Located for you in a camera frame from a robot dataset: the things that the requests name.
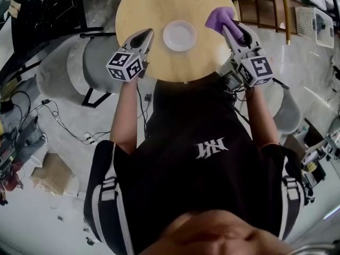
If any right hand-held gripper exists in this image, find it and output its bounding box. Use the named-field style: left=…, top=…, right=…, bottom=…
left=222, top=22, right=274, bottom=88

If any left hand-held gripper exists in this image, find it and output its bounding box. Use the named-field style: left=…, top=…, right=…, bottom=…
left=105, top=28, right=155, bottom=83

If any purple cloth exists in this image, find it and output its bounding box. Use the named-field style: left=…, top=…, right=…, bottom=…
left=205, top=6, right=244, bottom=41

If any white plate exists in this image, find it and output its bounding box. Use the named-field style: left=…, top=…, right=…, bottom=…
left=162, top=20, right=198, bottom=52

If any person's right forearm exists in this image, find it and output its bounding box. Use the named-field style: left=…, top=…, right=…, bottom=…
left=244, top=85, right=281, bottom=147

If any person's left forearm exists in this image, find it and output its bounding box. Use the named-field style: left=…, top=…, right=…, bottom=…
left=109, top=82, right=139, bottom=155

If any wooden shelf cart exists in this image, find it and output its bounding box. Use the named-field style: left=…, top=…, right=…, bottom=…
left=231, top=0, right=298, bottom=46

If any round wooden side table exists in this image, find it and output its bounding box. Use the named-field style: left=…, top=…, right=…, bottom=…
left=115, top=0, right=236, bottom=83

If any white plastic basket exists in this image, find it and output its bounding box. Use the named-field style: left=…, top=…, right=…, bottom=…
left=294, top=6, right=335, bottom=49

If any grey armchair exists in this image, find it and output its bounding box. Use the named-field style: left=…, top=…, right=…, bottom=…
left=273, top=86, right=302, bottom=135
left=36, top=32, right=125, bottom=108

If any black desk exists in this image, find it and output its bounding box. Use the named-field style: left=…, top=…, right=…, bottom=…
left=0, top=0, right=104, bottom=71

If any person in dark shirt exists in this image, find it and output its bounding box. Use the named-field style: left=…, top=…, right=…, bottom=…
left=83, top=77, right=314, bottom=255

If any cardboard box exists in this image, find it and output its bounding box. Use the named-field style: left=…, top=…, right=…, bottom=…
left=29, top=152, right=74, bottom=196

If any person's face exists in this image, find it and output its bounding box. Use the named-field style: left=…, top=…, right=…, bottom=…
left=138, top=210, right=295, bottom=255

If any black recorder device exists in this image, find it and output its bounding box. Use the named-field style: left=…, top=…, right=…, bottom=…
left=221, top=72, right=244, bottom=91

